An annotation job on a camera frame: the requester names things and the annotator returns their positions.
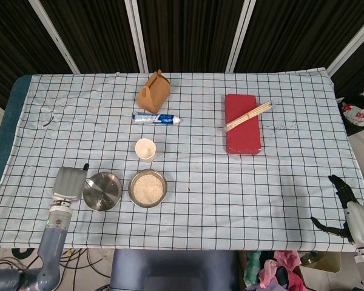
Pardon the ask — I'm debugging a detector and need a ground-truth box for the steel bowl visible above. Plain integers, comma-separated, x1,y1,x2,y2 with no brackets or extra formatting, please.
127,169,168,209

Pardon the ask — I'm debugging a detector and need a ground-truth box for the empty steel plate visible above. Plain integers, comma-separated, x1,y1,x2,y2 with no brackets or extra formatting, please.
83,172,123,212

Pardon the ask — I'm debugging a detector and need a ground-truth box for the red brick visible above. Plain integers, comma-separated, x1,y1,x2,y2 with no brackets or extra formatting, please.
224,93,263,155

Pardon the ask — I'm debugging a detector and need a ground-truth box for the teal table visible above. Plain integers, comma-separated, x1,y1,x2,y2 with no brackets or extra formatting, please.
0,75,33,207

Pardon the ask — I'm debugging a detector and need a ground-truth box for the blue white toothpaste tube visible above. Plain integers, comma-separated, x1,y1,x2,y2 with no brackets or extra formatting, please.
132,110,183,125

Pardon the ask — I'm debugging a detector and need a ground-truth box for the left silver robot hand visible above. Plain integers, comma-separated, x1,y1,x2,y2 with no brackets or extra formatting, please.
51,163,90,204

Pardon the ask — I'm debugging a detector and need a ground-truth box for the white paper cup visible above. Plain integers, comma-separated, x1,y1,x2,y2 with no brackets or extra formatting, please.
135,138,157,163

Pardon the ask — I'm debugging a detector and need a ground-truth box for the white uncooked rice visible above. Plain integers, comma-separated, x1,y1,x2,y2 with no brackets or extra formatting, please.
132,174,164,204

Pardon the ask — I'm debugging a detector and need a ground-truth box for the pile of colourful cloths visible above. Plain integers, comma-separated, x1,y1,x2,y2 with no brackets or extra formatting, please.
244,250,307,291

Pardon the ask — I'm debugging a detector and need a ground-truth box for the tan cardboard box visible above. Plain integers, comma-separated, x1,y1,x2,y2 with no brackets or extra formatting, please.
300,250,342,273

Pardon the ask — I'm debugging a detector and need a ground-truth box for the tangle of floor cables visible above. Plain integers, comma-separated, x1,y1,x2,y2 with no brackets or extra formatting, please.
0,247,113,291

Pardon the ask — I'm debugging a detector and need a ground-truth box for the checkered light blue tablecloth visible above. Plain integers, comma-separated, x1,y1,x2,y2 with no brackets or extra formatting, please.
0,67,364,253

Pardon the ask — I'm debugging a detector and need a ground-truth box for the dark blue robot torso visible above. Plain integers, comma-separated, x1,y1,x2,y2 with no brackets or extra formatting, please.
110,249,242,291

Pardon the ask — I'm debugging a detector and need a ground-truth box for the white partition post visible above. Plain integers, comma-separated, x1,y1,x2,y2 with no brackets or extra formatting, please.
226,0,257,73
123,0,149,73
326,12,364,76
27,0,81,75

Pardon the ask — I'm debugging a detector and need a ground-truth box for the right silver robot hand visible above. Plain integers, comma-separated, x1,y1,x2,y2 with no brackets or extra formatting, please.
310,174,364,247

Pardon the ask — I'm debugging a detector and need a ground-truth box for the brown paper gable box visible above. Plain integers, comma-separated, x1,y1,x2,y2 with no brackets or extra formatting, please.
136,69,172,113

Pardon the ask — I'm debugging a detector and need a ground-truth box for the bundle of wooden skewers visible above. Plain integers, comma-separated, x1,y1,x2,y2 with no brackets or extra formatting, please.
224,101,273,132

